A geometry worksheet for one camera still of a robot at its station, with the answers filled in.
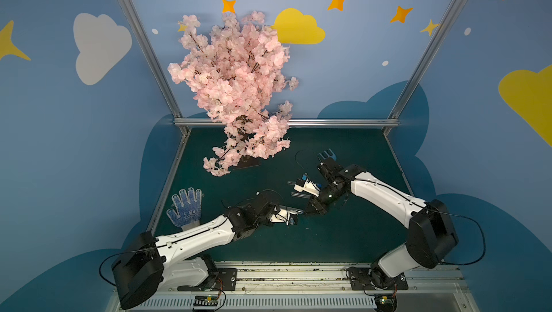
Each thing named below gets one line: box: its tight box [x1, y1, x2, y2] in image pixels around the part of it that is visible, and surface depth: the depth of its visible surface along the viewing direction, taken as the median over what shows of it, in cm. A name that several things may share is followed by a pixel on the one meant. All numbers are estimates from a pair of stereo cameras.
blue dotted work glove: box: [166, 186, 202, 230], surface depth 94 cm
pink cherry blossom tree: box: [167, 10, 299, 177], surface depth 72 cm
